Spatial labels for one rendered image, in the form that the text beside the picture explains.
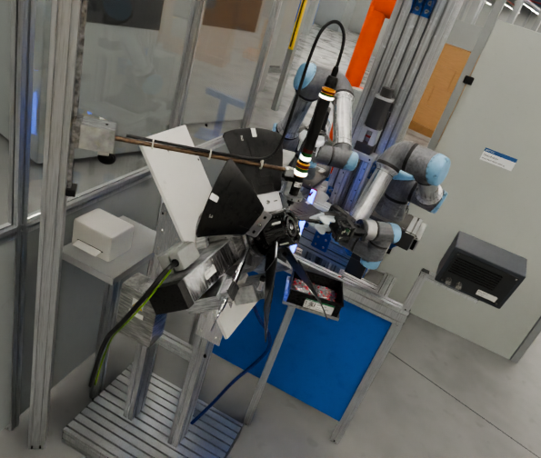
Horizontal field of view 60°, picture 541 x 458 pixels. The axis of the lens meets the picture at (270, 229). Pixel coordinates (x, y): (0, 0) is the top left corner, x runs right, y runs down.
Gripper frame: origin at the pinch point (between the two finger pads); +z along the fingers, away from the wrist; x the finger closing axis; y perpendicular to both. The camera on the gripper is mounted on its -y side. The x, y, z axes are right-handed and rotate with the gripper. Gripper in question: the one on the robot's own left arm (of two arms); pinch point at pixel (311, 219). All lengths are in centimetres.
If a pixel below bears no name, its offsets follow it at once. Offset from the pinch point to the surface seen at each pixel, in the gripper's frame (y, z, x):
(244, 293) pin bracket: 17.1, 22.0, 22.1
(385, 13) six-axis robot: -363, -186, -25
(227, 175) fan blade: 20, 40, -24
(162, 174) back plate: 0, 54, -9
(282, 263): 5.5, 6.7, 17.4
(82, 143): 4, 77, -17
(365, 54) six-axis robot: -365, -185, 20
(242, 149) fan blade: -7.3, 29.9, -18.6
